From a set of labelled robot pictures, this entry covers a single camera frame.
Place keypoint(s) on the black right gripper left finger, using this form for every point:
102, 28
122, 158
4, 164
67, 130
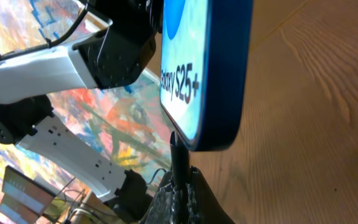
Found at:
164, 206

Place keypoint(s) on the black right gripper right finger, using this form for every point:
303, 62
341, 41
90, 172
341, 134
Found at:
203, 207

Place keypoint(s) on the blue Galaxy smartphone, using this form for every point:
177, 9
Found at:
205, 47

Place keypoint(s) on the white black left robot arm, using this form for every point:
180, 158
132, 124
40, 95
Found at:
107, 59

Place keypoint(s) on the colourful painted backdrop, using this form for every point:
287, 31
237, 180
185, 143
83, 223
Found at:
115, 122

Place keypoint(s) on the dark computer monitor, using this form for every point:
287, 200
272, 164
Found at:
24, 200

